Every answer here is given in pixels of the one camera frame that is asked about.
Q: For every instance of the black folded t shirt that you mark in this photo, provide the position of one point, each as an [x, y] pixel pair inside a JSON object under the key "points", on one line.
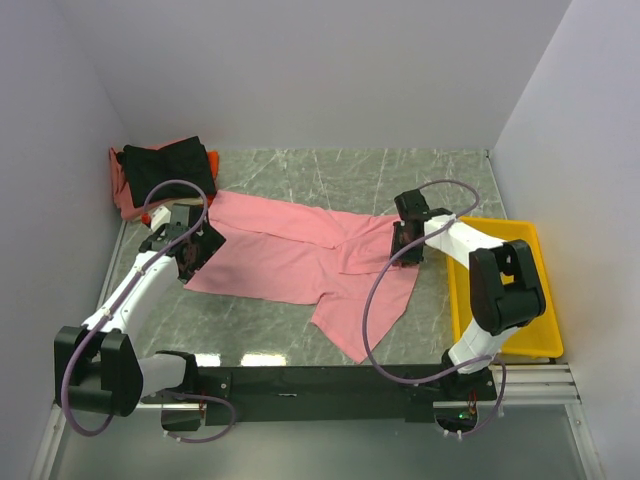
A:
{"points": [[145, 168]]}

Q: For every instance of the yellow plastic tray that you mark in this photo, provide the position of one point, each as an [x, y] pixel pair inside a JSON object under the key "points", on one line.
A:
{"points": [[542, 337]]}

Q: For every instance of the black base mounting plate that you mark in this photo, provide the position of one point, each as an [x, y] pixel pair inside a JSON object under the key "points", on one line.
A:
{"points": [[308, 393]]}

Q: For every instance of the cream folded t shirt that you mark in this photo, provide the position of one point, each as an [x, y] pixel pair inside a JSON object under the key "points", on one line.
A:
{"points": [[190, 201]]}

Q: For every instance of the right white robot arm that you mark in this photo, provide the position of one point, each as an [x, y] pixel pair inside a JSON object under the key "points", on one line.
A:
{"points": [[505, 290]]}

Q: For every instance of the salmon folded t shirt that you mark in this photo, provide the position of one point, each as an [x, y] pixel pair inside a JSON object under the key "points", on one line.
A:
{"points": [[129, 202]]}

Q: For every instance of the orange folded t shirt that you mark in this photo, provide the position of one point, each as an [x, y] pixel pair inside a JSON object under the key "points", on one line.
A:
{"points": [[213, 158]]}

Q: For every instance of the aluminium frame rail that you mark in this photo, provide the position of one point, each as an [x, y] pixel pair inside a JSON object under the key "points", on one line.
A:
{"points": [[526, 385]]}

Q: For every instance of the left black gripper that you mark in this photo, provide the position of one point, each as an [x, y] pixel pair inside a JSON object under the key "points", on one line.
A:
{"points": [[210, 241]]}

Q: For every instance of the pink t shirt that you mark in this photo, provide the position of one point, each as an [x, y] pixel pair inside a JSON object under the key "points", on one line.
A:
{"points": [[297, 254]]}

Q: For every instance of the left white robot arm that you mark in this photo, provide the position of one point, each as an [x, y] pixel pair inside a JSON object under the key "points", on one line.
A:
{"points": [[96, 367]]}

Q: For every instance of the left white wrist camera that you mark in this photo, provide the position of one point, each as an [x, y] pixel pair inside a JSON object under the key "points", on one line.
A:
{"points": [[156, 218]]}

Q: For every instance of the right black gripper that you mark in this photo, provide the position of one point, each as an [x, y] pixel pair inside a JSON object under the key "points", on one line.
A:
{"points": [[411, 258]]}

